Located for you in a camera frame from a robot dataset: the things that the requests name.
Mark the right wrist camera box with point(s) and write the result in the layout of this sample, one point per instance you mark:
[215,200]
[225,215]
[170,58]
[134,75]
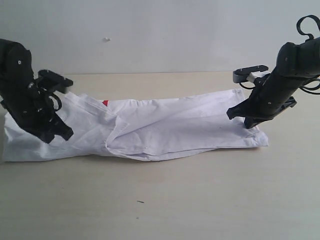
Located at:
[249,74]

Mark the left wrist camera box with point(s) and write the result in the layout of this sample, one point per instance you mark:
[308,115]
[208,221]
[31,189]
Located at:
[53,82]

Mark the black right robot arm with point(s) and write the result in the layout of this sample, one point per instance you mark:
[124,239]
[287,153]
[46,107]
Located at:
[301,60]

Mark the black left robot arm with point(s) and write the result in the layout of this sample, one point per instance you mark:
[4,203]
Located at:
[16,64]

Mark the white t-shirt red lettering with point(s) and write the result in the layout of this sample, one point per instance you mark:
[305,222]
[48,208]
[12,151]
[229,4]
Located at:
[144,130]

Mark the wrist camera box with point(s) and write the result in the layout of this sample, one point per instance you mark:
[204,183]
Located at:
[53,82]
[249,74]

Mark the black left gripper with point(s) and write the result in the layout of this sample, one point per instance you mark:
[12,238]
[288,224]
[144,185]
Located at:
[34,109]

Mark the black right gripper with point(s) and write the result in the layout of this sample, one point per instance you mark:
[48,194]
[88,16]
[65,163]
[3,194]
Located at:
[271,95]

